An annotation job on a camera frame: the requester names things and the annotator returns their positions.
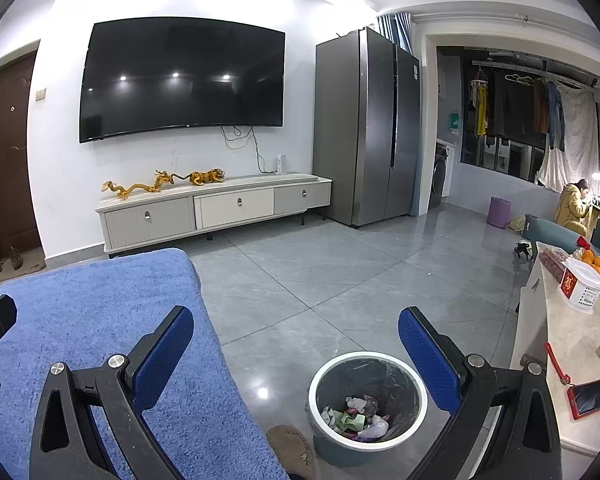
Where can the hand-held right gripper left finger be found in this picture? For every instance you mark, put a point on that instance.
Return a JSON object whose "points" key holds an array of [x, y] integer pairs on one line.
{"points": [[162, 355]]}

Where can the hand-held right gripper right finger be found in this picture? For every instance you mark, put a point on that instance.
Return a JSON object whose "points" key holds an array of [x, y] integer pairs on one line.
{"points": [[430, 360]]}

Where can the purple wrapper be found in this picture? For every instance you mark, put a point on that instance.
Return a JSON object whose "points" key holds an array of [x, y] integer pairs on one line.
{"points": [[377, 427]]}

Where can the light green paper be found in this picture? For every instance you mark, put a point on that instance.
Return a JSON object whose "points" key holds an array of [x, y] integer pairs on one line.
{"points": [[339, 419]]}

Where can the grey round trash can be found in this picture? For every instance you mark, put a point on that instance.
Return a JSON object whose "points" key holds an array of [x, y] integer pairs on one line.
{"points": [[325, 452]]}

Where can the brown doormat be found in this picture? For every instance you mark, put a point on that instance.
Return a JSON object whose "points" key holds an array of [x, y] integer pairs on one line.
{"points": [[32, 271]]}

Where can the brown boot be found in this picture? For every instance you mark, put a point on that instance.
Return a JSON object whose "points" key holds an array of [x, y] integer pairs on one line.
{"points": [[16, 259]]}

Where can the blue fluffy blanket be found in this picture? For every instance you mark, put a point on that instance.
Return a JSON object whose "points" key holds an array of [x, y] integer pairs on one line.
{"points": [[80, 310]]}

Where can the beige marble table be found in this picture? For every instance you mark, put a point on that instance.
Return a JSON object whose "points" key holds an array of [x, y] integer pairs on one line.
{"points": [[545, 320]]}

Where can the small black figurine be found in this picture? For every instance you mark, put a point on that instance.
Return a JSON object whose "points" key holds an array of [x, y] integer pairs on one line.
{"points": [[524, 250]]}

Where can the dark red sausage pack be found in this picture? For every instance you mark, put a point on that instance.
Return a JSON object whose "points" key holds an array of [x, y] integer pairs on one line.
{"points": [[552, 265]]}

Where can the brown entrance door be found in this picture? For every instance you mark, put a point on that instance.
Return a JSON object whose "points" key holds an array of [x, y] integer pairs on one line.
{"points": [[10, 160]]}

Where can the brown slipper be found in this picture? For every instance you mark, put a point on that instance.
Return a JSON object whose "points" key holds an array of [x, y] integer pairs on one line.
{"points": [[290, 450]]}

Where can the white television cabinet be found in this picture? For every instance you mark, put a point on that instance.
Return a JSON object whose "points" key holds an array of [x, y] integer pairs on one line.
{"points": [[230, 207]]}

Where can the purple waste bin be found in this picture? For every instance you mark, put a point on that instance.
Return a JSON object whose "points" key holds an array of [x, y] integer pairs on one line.
{"points": [[500, 212]]}

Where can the phone in red case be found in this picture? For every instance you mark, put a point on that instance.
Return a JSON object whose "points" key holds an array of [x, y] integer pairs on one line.
{"points": [[590, 399]]}

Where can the golden dragon figurine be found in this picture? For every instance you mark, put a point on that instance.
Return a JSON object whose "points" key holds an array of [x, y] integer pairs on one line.
{"points": [[130, 191], [167, 180]]}

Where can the white basket with red label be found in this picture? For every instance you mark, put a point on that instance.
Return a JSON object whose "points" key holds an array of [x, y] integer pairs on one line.
{"points": [[582, 287]]}

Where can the golden tiger figurine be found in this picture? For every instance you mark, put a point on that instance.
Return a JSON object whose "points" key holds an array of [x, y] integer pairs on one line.
{"points": [[207, 176]]}

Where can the dark front-load washing machine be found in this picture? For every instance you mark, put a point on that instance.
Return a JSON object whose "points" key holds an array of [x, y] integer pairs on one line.
{"points": [[440, 175]]}

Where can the white power strip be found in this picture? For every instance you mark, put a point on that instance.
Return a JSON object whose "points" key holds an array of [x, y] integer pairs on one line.
{"points": [[280, 164]]}

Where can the grey double-door refrigerator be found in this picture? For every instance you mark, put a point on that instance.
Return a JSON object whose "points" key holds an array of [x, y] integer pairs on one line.
{"points": [[360, 125]]}

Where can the yellow hanging clothes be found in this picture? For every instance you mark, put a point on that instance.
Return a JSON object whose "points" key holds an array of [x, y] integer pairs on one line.
{"points": [[481, 110]]}

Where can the white hanging sheet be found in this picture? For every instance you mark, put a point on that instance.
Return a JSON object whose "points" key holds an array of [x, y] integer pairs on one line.
{"points": [[575, 140]]}

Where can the dark hanging clothes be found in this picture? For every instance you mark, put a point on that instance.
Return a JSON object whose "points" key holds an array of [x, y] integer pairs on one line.
{"points": [[512, 107]]}

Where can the blue denim hanging jacket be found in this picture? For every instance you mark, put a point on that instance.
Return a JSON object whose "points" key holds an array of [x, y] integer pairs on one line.
{"points": [[556, 115]]}

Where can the brown hanging garment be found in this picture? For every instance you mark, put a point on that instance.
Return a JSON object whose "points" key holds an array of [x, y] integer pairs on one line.
{"points": [[541, 107]]}

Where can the blue striped curtain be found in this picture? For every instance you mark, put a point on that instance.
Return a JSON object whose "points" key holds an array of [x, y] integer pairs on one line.
{"points": [[395, 30]]}

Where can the white green wall dispenser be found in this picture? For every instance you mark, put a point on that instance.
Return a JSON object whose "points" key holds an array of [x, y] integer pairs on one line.
{"points": [[454, 122]]}

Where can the black wall television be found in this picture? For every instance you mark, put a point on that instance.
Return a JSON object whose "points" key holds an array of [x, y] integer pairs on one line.
{"points": [[180, 80]]}

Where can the metal clothes rail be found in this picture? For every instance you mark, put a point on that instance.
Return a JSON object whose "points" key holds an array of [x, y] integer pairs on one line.
{"points": [[530, 71]]}

